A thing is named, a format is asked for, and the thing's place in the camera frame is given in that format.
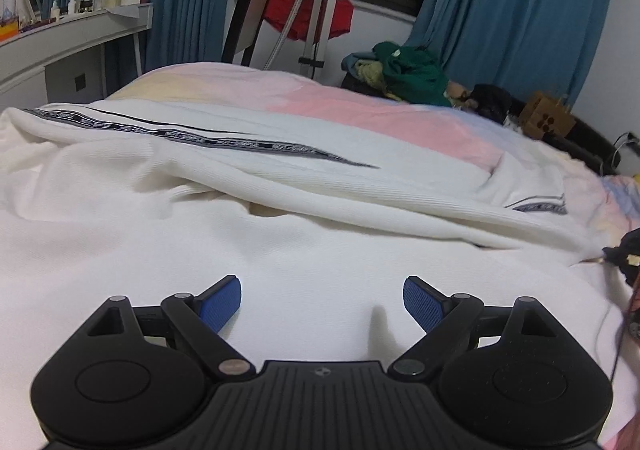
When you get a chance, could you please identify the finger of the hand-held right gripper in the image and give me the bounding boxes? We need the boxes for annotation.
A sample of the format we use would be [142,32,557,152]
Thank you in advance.
[601,229,640,287]

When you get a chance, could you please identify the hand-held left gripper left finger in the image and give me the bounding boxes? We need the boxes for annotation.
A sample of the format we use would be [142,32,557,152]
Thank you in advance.
[87,275,256,378]

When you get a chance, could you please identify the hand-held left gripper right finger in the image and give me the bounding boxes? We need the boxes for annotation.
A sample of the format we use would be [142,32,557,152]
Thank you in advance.
[387,276,555,377]

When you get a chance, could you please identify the white pants with striped band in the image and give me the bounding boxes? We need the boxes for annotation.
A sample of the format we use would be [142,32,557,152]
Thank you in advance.
[0,102,640,450]

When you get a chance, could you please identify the black clothes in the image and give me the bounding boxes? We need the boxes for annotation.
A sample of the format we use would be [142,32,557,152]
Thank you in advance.
[470,84,515,123]

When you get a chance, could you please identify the black sofa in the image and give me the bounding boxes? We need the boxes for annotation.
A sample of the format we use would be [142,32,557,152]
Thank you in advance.
[547,110,622,175]

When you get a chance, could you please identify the brown paper bag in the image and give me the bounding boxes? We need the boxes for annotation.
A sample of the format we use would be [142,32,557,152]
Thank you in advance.
[517,90,576,139]

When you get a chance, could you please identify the pastel tie-dye blanket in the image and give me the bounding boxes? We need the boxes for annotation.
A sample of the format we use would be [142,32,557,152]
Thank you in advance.
[105,62,640,235]

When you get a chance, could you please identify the beige plush item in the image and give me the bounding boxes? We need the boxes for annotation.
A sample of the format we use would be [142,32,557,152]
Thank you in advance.
[446,81,476,109]

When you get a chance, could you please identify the green garment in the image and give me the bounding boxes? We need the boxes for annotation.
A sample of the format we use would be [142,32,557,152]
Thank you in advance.
[372,42,452,107]

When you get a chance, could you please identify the black and wooden board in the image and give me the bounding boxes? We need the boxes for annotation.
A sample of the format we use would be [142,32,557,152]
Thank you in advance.
[222,0,277,66]

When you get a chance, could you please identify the red cloth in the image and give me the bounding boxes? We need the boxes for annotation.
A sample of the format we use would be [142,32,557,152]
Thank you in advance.
[262,0,355,41]

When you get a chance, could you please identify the white vanity desk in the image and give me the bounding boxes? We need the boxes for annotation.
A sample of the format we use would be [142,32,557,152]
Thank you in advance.
[0,3,154,106]

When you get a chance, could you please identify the garment steamer stand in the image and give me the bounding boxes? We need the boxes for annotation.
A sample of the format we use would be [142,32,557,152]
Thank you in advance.
[264,0,352,80]

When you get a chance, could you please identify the white charger cable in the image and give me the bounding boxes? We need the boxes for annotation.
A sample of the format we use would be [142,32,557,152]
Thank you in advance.
[611,131,640,157]

